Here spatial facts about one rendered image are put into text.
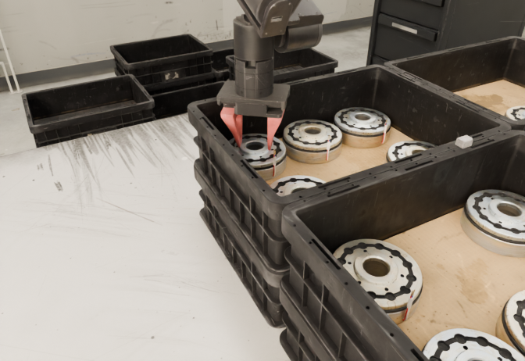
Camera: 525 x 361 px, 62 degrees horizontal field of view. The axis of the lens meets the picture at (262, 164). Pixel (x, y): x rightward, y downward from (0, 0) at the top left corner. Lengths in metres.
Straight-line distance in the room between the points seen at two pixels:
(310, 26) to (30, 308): 0.58
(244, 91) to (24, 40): 2.94
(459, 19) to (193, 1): 2.18
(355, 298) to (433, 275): 0.20
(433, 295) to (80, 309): 0.49
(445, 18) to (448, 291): 1.65
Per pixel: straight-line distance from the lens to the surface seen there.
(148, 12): 3.60
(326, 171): 0.72
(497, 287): 0.59
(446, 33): 2.13
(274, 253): 0.55
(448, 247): 0.62
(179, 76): 2.01
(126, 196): 0.91
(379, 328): 0.38
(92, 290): 0.74
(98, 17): 3.52
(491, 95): 1.10
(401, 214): 0.60
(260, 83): 0.63
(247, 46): 0.61
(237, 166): 0.54
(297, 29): 0.64
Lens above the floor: 1.22
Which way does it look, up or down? 33 degrees down
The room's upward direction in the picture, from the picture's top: straight up
